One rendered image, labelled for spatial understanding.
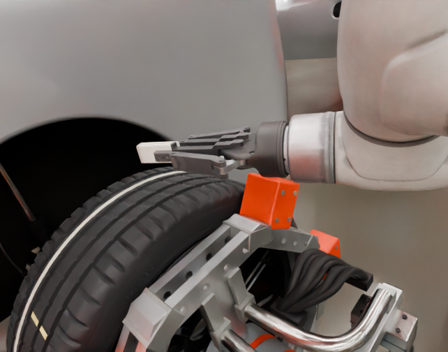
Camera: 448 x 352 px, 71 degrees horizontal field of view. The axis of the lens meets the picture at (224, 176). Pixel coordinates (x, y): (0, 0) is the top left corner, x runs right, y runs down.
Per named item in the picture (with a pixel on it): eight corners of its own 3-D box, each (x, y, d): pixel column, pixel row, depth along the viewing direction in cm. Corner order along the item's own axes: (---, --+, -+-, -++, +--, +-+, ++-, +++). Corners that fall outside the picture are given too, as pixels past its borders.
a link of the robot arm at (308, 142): (337, 164, 45) (295, 164, 48) (336, 102, 41) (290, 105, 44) (333, 198, 38) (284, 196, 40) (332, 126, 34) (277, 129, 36)
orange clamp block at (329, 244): (296, 269, 81) (315, 247, 86) (324, 282, 76) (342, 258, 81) (293, 249, 78) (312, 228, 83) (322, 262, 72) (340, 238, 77)
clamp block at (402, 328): (362, 309, 59) (362, 290, 56) (416, 336, 53) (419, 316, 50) (350, 330, 56) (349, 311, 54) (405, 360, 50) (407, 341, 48)
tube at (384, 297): (294, 255, 64) (287, 214, 59) (396, 300, 51) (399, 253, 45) (237, 320, 54) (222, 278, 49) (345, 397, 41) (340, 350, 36)
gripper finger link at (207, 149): (248, 164, 45) (245, 168, 43) (178, 165, 49) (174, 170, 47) (244, 138, 43) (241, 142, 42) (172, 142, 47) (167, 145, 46)
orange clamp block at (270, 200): (259, 217, 65) (269, 174, 64) (292, 230, 60) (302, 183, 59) (236, 218, 60) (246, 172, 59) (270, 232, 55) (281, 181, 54)
